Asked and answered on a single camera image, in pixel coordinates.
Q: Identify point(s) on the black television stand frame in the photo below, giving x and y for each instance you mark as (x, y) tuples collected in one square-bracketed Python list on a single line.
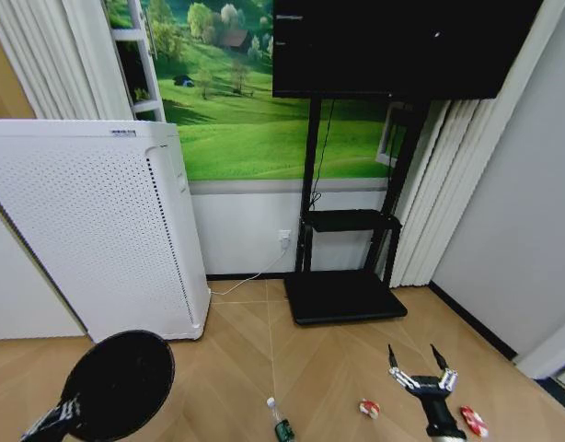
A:
[(308, 184)]

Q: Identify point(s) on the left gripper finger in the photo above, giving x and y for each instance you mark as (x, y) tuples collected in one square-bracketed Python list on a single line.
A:
[(57, 413)]

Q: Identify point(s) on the black television screen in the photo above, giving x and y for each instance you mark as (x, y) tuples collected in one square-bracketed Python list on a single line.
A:
[(393, 46)]

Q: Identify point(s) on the white pleated curtain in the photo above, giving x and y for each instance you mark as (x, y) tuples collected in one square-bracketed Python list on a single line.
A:
[(57, 55), (453, 184)]

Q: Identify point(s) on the black stand shelf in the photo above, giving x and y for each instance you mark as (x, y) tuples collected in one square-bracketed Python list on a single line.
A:
[(351, 219)]

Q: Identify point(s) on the white wall socket with plug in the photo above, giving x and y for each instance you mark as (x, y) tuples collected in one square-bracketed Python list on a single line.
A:
[(284, 238)]

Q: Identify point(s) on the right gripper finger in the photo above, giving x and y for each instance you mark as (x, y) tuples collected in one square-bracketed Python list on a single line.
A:
[(449, 380), (402, 376)]

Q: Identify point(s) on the black stand base plate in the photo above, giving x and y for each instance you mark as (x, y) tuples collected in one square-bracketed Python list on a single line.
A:
[(342, 297)]

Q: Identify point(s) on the white perforated air purifier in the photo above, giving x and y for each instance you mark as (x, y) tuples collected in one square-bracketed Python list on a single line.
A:
[(94, 221)]

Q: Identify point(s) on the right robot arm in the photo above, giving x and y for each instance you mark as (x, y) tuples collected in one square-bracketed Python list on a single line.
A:
[(444, 437)]

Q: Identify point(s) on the green landscape wall poster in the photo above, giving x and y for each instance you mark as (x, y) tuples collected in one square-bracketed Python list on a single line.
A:
[(236, 115)]

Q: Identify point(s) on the red and white crumpled wrapper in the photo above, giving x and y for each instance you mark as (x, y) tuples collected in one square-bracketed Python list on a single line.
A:
[(369, 409), (473, 420)]

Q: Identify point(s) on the black round trash bin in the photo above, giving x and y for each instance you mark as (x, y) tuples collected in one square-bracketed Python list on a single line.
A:
[(126, 368)]

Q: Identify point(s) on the clear bottle with green label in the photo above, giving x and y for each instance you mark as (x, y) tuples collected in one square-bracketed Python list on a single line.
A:
[(279, 420)]

